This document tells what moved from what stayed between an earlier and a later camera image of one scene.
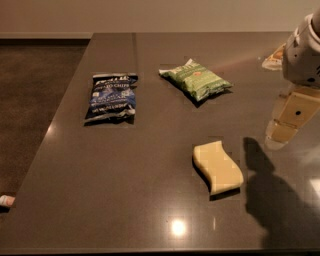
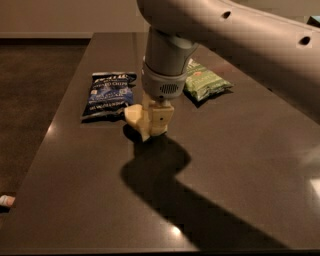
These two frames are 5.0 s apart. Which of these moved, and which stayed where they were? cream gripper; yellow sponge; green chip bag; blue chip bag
Moved: yellow sponge; cream gripper
Stayed: blue chip bag; green chip bag
